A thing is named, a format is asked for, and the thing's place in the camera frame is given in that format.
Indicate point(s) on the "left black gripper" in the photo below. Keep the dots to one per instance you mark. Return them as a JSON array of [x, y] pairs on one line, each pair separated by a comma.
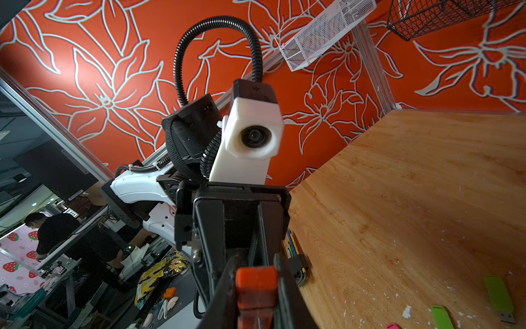
[[227, 225]]

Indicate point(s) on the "red usb drive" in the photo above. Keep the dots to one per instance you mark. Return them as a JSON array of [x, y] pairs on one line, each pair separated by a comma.
[[256, 296]]

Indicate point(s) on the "green usb drive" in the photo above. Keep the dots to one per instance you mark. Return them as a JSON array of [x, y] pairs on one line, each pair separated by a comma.
[[500, 298], [441, 317]]

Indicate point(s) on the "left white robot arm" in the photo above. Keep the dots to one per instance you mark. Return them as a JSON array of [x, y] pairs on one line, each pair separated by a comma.
[[144, 196]]

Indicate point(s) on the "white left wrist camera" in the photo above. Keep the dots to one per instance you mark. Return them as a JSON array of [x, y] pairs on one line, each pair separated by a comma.
[[251, 135]]

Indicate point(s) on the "white mesh wall basket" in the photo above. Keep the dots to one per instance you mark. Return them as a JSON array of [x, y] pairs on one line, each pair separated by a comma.
[[323, 31]]

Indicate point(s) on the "black wire wall basket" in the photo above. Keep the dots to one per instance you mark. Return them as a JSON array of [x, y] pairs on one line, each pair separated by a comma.
[[414, 18]]

